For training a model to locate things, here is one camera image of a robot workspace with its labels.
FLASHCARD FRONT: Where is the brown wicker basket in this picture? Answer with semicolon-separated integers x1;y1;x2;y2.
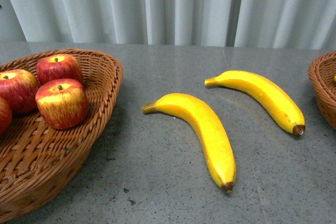
1;48;123;222
308;51;335;129

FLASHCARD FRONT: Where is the pale grey curtain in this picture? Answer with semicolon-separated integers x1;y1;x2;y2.
1;0;335;49

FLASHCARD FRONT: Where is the yellow banana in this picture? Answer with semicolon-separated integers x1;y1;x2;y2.
204;70;306;136
142;93;236;193

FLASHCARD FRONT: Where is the red apple in basket back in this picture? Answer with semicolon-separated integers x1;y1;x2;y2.
36;54;83;85

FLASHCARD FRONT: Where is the left brown wicker basket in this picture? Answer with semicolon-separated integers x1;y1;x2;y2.
1;48;123;222

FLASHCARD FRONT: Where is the red yellow apple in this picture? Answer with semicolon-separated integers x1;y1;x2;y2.
35;79;89;130

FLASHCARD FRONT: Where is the right brown wicker basket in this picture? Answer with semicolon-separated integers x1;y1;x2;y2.
308;51;335;129

